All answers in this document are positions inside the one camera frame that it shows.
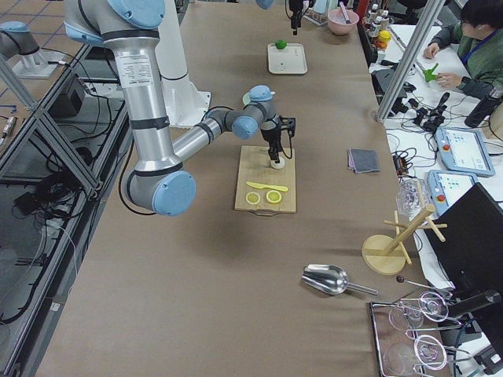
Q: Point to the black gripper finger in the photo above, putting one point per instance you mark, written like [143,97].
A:
[274,153]

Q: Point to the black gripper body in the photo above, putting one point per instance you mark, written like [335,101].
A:
[295,12]
[270,137]

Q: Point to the white bun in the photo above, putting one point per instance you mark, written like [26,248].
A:
[277,165]

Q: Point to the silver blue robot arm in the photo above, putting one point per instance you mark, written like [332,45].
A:
[266,4]
[138,32]

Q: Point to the pink bowl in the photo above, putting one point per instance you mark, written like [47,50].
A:
[337,23]

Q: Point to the green ceramic bowl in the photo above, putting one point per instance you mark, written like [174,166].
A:
[246,98]

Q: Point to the white dish rack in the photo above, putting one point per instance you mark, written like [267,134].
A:
[317,11]

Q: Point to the yellow plastic knife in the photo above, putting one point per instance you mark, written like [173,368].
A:
[256,185]

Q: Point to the wooden cutting board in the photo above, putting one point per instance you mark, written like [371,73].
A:
[255,166]

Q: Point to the green lime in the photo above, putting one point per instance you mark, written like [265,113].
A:
[280,44]

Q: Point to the right lemon slice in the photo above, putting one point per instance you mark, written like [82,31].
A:
[273,197]

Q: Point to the lemon slice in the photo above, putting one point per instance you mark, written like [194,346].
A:
[252,198]
[273,197]

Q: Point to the left lemon slice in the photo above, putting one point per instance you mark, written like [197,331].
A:
[252,198]

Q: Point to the white rabbit tray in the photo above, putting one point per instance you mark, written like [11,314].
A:
[288,61]

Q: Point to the grey folded cloth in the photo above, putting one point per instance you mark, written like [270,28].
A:
[362,160]

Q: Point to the metal scoop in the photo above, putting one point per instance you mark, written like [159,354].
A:
[332,280]

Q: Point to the clear plastic container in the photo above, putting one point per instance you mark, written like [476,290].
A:
[412,197]

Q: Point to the wooden mug tree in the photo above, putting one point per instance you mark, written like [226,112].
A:
[387,255]

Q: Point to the lower teach pendant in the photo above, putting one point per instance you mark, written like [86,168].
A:
[447,187]

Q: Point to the teach pendant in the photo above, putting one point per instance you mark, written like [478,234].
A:
[463,150]
[447,187]

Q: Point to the person in green jacket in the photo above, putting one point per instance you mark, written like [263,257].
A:
[478,36]

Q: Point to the upper teach pendant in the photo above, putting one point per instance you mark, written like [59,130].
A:
[463,150]

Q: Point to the black monitor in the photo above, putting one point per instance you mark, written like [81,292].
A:
[471,257]

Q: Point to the black bottle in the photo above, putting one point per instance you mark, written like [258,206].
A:
[484,108]

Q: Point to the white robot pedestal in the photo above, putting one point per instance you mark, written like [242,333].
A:
[185,104]

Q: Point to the aluminium frame post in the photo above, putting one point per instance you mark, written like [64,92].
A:
[430,13]

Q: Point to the wire glass rack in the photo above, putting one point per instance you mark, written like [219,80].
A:
[420,334]

